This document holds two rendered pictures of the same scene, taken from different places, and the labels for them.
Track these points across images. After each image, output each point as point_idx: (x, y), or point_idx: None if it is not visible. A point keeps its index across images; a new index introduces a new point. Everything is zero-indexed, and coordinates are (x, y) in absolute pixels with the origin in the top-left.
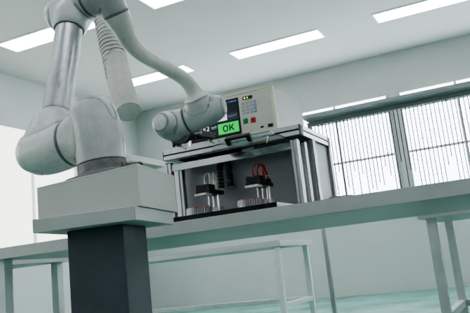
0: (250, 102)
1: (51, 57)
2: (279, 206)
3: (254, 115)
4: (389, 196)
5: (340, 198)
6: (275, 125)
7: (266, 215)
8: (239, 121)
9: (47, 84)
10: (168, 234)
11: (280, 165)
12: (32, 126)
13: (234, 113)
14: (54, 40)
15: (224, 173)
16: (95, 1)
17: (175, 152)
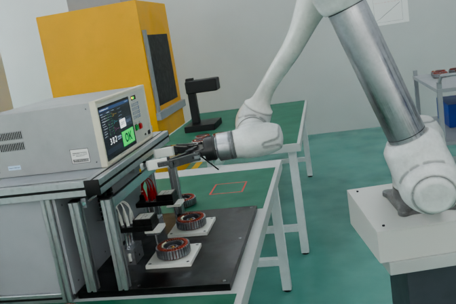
0: (136, 104)
1: (389, 53)
2: (267, 207)
3: (140, 120)
4: (276, 183)
5: (273, 191)
6: (151, 131)
7: (267, 218)
8: (133, 128)
9: (409, 94)
10: (255, 272)
11: (125, 178)
12: (449, 151)
13: (129, 117)
14: (377, 25)
15: (93, 200)
16: None
17: (108, 178)
